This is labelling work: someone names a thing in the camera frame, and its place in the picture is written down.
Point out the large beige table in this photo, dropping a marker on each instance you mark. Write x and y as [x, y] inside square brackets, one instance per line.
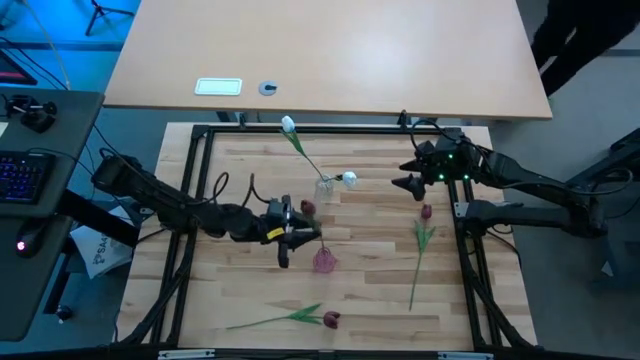
[350, 50]

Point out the silver metal bracket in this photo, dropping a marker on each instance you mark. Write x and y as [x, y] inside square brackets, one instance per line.
[465, 356]
[186, 354]

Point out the white printed bag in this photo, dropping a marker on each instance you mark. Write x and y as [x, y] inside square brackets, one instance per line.
[100, 247]

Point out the red artificial tulip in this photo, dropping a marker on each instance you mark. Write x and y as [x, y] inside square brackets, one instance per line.
[307, 207]
[331, 319]
[426, 211]

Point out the black tripod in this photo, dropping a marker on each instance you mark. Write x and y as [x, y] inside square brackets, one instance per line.
[102, 10]

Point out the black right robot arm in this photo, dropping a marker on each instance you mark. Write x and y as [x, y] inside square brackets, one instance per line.
[530, 180]

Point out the black support beam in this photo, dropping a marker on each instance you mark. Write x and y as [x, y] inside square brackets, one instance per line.
[95, 215]

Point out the black clamp mount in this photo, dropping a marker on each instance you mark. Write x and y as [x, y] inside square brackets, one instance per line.
[30, 112]

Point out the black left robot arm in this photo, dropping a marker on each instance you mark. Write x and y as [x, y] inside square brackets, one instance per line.
[170, 202]

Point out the black computer mouse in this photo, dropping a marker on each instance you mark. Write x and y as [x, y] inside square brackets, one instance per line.
[29, 239]

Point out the black desk leg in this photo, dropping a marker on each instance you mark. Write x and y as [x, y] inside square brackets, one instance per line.
[55, 285]

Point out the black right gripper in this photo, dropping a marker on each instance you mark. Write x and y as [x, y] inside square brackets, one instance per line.
[447, 157]

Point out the dark monitor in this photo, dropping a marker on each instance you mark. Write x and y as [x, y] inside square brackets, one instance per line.
[12, 75]

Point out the black keyboard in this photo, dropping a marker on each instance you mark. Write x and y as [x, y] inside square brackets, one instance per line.
[22, 177]

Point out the person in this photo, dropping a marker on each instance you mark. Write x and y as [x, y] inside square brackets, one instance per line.
[575, 35]

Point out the clear glass vase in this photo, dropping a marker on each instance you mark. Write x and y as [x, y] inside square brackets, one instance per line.
[324, 190]

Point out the pink glass vase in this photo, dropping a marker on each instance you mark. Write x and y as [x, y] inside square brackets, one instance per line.
[324, 261]

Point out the black metal frame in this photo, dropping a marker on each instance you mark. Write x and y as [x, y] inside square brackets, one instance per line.
[350, 129]

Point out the black frame clamp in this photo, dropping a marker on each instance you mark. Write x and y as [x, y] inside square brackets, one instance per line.
[242, 120]
[403, 118]

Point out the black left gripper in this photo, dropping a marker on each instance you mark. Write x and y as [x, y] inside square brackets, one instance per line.
[277, 225]

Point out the dark grey desk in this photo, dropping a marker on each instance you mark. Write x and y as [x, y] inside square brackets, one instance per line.
[65, 130]

